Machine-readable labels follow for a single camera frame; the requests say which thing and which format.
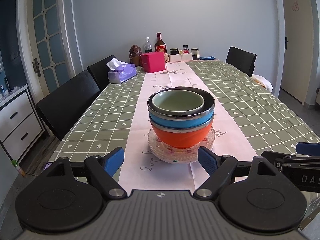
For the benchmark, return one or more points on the brown ceramic jar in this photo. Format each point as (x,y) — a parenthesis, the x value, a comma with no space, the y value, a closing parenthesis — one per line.
(135,54)

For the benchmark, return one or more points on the blue packet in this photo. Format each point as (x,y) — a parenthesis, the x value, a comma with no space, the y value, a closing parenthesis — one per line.
(207,58)

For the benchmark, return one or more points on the large glass plate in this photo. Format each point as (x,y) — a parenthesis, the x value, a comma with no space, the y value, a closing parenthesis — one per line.
(173,159)

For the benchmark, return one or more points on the right side black chair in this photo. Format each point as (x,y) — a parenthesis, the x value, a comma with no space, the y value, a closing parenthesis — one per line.
(242,60)

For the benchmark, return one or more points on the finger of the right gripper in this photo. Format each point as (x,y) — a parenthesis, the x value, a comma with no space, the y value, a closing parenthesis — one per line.
(275,158)
(307,148)

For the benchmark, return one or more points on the white box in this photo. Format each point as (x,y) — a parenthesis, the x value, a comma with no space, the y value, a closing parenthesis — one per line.
(175,58)
(186,57)

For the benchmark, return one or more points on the white box left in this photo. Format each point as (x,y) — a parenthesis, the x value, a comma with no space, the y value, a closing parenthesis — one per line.
(175,58)

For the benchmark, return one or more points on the cream door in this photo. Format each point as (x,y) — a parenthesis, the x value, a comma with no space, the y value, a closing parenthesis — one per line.
(298,57)

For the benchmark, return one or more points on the white glass panel door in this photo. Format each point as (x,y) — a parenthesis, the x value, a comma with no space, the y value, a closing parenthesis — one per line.
(48,44)

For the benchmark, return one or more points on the near black chair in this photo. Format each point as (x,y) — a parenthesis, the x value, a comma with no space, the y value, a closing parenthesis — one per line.
(62,108)

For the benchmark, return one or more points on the red label small jar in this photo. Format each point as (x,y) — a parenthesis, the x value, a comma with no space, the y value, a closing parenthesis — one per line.
(185,49)

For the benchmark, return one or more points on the black chair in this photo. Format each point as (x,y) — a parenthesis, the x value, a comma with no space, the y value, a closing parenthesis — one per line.
(242,60)
(62,108)
(99,72)

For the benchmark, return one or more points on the white box right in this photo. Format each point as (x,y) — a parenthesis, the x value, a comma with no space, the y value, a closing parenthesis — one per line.
(186,57)

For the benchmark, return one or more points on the far black chair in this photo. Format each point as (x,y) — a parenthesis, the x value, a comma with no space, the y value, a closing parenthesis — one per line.
(99,72)

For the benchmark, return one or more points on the blue steel bowl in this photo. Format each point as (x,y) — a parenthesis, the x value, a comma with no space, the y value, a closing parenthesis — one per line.
(184,120)

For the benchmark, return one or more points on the white drawer cabinet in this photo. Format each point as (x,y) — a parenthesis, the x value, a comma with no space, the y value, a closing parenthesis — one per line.
(21,126)

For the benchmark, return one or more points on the purple tissue pack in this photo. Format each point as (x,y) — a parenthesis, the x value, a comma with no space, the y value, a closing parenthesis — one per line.
(119,71)

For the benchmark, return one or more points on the pink cube box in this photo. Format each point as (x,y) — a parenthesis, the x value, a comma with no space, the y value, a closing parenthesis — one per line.
(153,62)

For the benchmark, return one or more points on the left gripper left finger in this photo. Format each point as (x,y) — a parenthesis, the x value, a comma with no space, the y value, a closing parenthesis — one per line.
(99,172)

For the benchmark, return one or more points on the green ceramic bowl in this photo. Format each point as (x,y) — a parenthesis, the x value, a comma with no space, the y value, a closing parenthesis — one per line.
(177,101)

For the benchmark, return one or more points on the orange steel bowl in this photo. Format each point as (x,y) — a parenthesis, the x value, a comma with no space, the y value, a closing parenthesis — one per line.
(182,137)

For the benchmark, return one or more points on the dark filled glass jar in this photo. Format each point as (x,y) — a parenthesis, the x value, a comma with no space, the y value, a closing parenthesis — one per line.
(195,53)

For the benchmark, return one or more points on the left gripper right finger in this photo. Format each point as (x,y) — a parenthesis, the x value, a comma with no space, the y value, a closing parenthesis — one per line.
(222,172)

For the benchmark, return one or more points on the clear plastic bottle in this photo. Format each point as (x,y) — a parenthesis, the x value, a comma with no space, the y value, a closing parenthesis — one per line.
(147,45)

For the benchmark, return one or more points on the amber liquor bottle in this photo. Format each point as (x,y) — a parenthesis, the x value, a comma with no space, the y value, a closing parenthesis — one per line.
(160,46)

